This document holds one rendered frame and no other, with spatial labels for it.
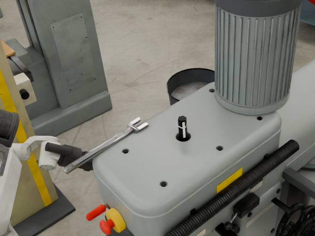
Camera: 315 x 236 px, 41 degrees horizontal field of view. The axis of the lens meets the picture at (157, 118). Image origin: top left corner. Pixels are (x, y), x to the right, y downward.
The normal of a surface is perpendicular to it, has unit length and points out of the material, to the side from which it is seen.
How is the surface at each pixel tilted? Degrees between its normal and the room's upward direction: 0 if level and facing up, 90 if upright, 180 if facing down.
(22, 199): 90
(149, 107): 0
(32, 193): 90
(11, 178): 73
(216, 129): 0
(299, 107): 0
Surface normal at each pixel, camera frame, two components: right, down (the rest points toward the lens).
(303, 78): -0.09, -0.76
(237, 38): -0.60, 0.55
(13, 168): 0.92, -0.19
